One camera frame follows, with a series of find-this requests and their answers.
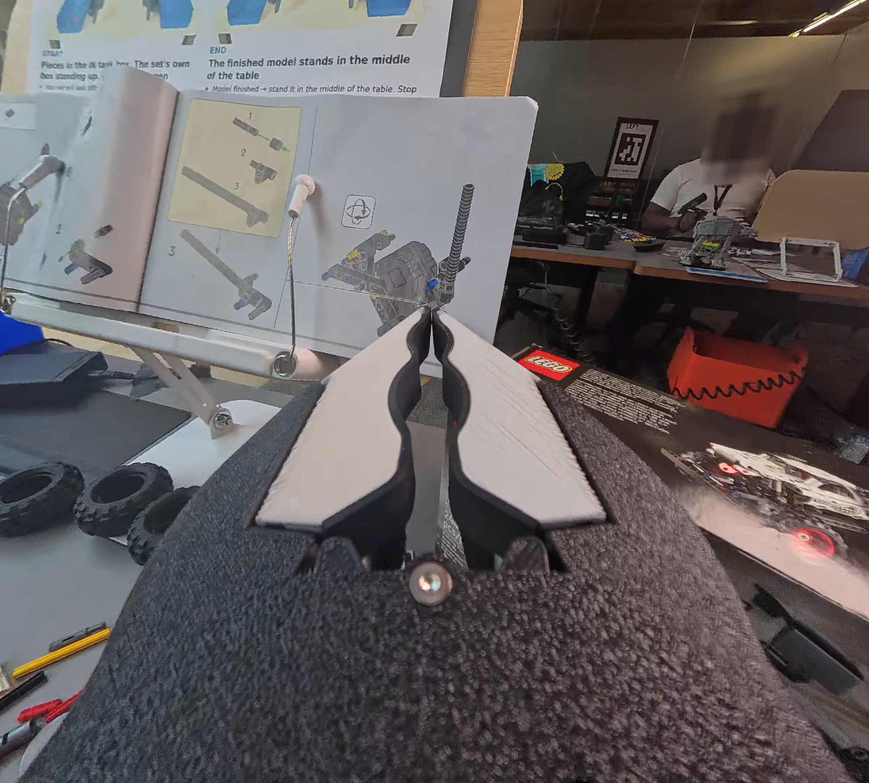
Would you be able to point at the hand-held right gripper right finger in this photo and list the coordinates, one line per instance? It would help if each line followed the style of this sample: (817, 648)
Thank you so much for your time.
(529, 450)

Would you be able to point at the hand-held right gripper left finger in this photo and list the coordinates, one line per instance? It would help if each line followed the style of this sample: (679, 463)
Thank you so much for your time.
(332, 457)

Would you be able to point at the black desk mat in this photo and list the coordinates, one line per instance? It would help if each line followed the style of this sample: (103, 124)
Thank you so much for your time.
(81, 430)

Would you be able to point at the grey desk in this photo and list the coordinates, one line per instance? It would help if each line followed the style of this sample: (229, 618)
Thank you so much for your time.
(41, 586)

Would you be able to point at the toy truck set box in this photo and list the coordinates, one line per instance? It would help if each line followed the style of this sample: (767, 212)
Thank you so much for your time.
(645, 416)

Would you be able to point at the row of black tires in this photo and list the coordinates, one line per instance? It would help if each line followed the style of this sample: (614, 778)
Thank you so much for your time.
(170, 340)

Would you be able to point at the black toy tire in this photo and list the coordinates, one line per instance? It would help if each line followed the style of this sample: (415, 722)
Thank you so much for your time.
(95, 521)
(41, 525)
(146, 535)

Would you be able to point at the orange storage bin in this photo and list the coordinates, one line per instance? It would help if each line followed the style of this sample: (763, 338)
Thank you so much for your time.
(719, 362)

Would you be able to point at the wooden work table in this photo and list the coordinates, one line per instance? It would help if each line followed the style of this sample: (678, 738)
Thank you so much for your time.
(713, 277)

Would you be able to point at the black bag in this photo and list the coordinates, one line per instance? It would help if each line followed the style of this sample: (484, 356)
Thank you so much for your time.
(570, 199)

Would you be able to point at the grey toy walker model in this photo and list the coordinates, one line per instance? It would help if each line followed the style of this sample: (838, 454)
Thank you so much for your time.
(713, 240)

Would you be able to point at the black power adapter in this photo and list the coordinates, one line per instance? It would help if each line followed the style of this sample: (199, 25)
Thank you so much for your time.
(47, 375)

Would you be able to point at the instruction booklet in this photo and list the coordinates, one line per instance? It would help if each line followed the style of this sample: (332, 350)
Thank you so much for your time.
(407, 151)

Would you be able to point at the black white marker sign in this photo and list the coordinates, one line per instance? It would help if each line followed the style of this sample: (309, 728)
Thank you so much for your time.
(631, 148)

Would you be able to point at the scattered red white toy bricks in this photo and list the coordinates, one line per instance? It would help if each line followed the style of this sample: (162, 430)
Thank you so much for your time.
(61, 654)

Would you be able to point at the dark blocky object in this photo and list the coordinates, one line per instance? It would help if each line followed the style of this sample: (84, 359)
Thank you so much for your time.
(808, 654)

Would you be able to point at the tan divider panel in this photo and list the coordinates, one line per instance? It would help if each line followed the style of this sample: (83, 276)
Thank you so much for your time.
(815, 206)

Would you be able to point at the printed instruction poster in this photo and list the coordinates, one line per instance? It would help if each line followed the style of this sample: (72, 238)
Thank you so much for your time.
(326, 36)

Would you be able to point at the ceiling light strip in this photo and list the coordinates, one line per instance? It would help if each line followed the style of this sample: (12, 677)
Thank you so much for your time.
(835, 12)

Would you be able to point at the white frame stand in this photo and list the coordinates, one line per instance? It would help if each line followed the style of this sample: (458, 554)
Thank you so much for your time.
(811, 242)

